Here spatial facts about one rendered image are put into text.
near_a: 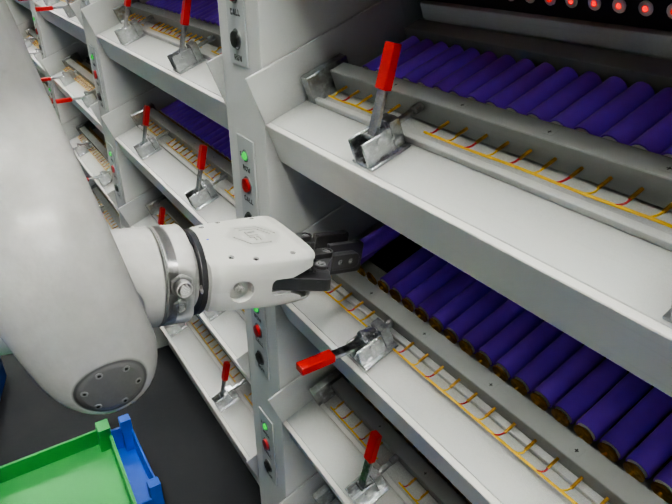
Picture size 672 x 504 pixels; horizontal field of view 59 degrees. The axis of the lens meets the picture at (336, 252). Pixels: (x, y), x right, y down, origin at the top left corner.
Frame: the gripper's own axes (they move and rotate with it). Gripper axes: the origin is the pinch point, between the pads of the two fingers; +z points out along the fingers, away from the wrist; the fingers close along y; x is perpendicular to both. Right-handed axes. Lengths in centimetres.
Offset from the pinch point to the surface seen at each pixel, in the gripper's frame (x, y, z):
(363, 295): 3.9, -2.8, 2.1
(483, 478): 8.3, -23.7, -0.7
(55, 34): -3, 149, 0
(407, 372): 7.1, -11.8, 1.3
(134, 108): 3, 78, 2
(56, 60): 4, 148, 0
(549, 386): 2.2, -22.8, 5.6
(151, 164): 8, 58, 0
